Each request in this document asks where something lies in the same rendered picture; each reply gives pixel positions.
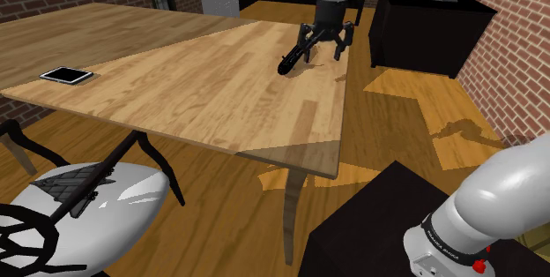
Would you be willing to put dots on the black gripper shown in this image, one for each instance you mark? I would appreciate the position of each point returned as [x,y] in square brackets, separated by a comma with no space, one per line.
[331,14]

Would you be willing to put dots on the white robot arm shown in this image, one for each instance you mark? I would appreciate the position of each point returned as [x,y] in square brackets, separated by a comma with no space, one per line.
[494,207]

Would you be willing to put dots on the long black tool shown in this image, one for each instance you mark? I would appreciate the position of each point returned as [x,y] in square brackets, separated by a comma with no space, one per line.
[287,63]

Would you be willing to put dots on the black cabinet with grey lamp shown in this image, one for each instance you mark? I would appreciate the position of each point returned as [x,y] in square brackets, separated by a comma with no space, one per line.
[425,31]

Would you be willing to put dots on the wooden table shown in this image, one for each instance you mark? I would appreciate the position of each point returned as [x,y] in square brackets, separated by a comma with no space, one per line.
[193,87]

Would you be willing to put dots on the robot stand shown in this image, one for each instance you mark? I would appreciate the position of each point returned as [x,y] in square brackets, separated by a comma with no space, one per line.
[365,233]

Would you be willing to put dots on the black tablet with white frame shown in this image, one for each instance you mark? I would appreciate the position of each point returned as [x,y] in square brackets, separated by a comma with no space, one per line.
[65,75]

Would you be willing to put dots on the white chair with black frame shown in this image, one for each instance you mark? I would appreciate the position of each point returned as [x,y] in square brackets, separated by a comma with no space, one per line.
[116,207]

